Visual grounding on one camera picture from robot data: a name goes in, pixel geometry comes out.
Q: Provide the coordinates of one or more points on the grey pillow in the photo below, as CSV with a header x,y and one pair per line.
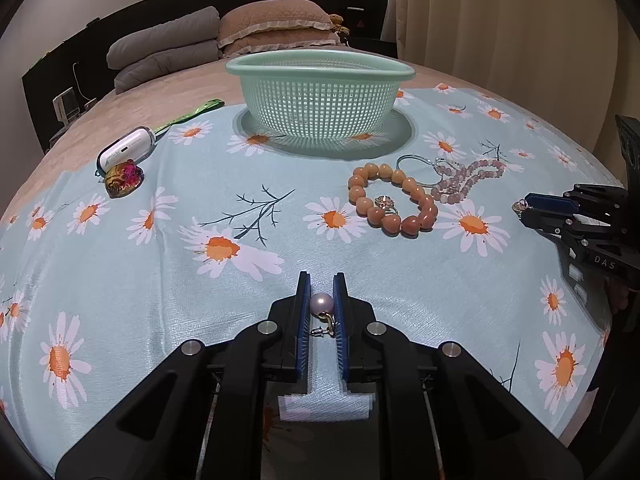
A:
x,y
165,35
165,65

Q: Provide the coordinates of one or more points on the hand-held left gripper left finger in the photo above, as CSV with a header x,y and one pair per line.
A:
x,y
302,332

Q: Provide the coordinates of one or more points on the white earbud case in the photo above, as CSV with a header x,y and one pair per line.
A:
x,y
125,147

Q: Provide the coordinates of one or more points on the pearl earring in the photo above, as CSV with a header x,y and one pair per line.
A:
x,y
321,304

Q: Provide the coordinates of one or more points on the small plush toy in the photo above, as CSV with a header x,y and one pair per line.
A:
x,y
338,24

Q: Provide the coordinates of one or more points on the silver bangle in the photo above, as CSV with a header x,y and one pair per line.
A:
x,y
401,163

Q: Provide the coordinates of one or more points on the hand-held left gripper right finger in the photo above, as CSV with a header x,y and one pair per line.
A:
x,y
340,332

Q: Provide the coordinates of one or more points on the brown quilted pillow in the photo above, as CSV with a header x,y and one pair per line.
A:
x,y
280,41
275,17

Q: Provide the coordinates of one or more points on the white charger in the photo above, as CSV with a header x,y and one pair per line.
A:
x,y
65,105

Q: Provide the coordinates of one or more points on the black headboard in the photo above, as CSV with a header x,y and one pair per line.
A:
x,y
65,67

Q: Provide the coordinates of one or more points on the colourful heart-shaped charm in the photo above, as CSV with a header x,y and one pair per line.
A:
x,y
124,180

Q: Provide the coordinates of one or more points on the green plastic basket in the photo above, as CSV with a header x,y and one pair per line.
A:
x,y
320,95

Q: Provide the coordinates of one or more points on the blue daisy print cloth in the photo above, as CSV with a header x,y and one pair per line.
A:
x,y
165,270

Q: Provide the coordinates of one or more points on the small silver earring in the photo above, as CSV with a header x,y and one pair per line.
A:
x,y
520,205

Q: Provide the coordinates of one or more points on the beige curtain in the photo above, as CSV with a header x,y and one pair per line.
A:
x,y
500,15

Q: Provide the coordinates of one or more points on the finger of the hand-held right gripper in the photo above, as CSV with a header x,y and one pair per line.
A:
x,y
550,203
545,221

